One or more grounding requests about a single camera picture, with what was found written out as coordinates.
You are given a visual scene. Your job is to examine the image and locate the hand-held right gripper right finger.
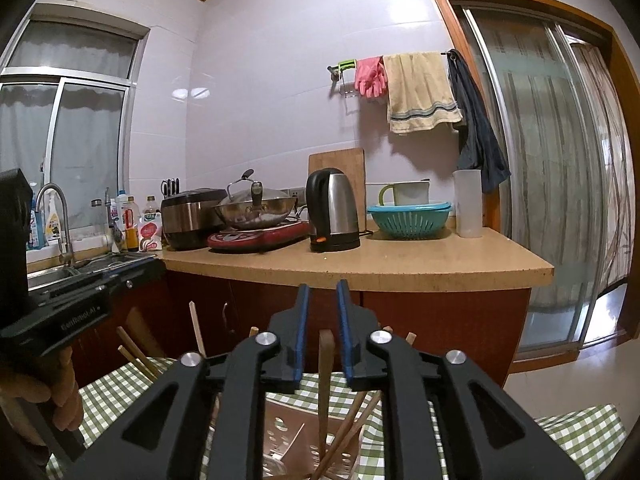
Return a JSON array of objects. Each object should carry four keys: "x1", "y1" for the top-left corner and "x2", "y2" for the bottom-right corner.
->
[{"x1": 335, "y1": 279, "x2": 584, "y2": 480}]

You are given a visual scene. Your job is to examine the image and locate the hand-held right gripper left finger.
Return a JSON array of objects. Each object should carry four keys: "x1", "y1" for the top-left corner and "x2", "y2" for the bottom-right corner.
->
[{"x1": 65, "y1": 283, "x2": 313, "y2": 480}]

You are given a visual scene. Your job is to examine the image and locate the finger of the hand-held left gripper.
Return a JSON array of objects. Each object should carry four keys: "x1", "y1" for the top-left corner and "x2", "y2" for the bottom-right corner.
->
[{"x1": 99, "y1": 259, "x2": 168, "y2": 307}]

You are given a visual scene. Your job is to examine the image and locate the wooden chopstick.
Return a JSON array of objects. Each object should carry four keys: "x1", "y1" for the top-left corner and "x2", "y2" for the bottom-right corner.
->
[{"x1": 318, "y1": 329, "x2": 336, "y2": 466}]

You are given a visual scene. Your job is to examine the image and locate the bunch of wooden chopsticks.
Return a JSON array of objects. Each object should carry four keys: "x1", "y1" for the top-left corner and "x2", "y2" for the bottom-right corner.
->
[{"x1": 116, "y1": 301, "x2": 419, "y2": 480}]

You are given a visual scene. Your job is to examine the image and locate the beige perforated utensil holder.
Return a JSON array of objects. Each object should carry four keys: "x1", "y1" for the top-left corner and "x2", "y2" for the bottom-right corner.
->
[{"x1": 214, "y1": 379, "x2": 392, "y2": 480}]

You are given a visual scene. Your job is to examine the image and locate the person's left hand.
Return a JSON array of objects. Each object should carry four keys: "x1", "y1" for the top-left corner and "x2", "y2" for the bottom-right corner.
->
[{"x1": 0, "y1": 344, "x2": 87, "y2": 435}]

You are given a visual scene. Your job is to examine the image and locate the pink white packet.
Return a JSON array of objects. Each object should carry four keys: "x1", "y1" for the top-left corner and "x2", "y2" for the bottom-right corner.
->
[{"x1": 138, "y1": 212, "x2": 165, "y2": 252}]

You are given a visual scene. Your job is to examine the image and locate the orange oil bottle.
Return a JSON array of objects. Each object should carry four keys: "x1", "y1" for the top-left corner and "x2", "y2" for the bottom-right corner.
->
[{"x1": 122, "y1": 195, "x2": 141, "y2": 253}]

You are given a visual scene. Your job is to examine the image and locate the steel sink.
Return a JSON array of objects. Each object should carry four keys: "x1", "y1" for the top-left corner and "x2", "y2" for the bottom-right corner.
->
[{"x1": 25, "y1": 252, "x2": 159, "y2": 292}]

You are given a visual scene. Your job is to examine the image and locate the small steel tap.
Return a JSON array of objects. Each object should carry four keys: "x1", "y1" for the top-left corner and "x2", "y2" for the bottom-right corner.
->
[{"x1": 91, "y1": 187, "x2": 124, "y2": 254}]

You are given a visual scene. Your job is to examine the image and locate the dark rice cooker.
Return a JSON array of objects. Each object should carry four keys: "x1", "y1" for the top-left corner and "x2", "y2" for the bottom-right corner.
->
[{"x1": 159, "y1": 188, "x2": 229, "y2": 251}]

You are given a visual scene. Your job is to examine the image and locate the blue dish soap bottle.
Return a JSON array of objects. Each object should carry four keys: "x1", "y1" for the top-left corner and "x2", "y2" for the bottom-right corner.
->
[{"x1": 27, "y1": 194, "x2": 44, "y2": 249}]

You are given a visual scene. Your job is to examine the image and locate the tall steel faucet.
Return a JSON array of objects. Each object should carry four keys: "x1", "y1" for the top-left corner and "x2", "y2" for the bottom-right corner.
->
[{"x1": 35, "y1": 183, "x2": 75, "y2": 267}]

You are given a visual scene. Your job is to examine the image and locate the beige countertop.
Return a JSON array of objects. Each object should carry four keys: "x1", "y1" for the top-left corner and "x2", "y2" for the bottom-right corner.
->
[{"x1": 157, "y1": 224, "x2": 556, "y2": 292}]

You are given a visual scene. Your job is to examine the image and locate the white spray bottle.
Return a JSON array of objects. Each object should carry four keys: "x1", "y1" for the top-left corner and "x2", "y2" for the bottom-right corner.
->
[{"x1": 43, "y1": 194, "x2": 64, "y2": 242}]

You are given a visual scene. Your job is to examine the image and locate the red induction cooker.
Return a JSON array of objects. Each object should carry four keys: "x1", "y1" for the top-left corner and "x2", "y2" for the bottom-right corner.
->
[{"x1": 206, "y1": 219, "x2": 311, "y2": 253}]

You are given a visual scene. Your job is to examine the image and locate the black steel electric kettle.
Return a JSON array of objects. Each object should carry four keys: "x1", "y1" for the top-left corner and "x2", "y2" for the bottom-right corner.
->
[{"x1": 304, "y1": 167, "x2": 362, "y2": 254}]

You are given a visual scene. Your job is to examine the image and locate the steel wok with lid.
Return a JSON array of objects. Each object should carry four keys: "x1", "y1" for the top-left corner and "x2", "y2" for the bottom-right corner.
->
[{"x1": 213, "y1": 168, "x2": 301, "y2": 231}]

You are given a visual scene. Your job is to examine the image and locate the teal colander basket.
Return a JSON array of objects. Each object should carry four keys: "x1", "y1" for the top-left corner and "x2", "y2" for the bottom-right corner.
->
[{"x1": 367, "y1": 201, "x2": 454, "y2": 240}]

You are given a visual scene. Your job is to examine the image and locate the wooden cutting board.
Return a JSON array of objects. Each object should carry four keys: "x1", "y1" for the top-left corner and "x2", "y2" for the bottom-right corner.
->
[{"x1": 307, "y1": 147, "x2": 367, "y2": 207}]

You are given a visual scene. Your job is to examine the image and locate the white plastic cup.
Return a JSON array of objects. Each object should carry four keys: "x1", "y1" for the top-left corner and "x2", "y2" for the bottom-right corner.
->
[{"x1": 452, "y1": 168, "x2": 484, "y2": 239}]

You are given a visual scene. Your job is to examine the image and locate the dark blue cloth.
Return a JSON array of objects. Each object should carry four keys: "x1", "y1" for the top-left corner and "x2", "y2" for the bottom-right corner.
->
[{"x1": 446, "y1": 48, "x2": 512, "y2": 195}]

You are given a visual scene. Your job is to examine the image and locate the beige striped towel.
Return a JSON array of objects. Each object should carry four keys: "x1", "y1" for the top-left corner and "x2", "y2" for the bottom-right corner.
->
[{"x1": 382, "y1": 51, "x2": 464, "y2": 135}]

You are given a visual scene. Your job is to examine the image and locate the green checked tablecloth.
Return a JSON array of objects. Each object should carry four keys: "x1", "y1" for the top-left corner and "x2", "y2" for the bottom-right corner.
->
[{"x1": 46, "y1": 357, "x2": 629, "y2": 480}]

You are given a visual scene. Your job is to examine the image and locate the pink rubber gloves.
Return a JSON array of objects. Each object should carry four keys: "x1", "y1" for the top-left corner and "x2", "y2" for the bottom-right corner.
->
[{"x1": 354, "y1": 56, "x2": 389, "y2": 100}]

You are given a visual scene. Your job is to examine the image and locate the steel towel rack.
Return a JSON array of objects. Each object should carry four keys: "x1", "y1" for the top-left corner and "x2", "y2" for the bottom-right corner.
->
[{"x1": 327, "y1": 49, "x2": 461, "y2": 82}]

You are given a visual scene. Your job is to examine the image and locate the wooden framed sliding glass door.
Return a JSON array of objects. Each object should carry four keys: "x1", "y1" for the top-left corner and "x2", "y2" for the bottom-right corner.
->
[{"x1": 426, "y1": 0, "x2": 640, "y2": 362}]

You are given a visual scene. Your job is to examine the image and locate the white mug green handle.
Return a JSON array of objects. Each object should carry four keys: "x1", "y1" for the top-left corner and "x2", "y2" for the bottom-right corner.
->
[{"x1": 392, "y1": 178, "x2": 431, "y2": 207}]

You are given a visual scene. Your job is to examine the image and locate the aluminium frame window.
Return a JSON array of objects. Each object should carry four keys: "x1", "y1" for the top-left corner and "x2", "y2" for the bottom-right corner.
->
[{"x1": 0, "y1": 2, "x2": 151, "y2": 252}]

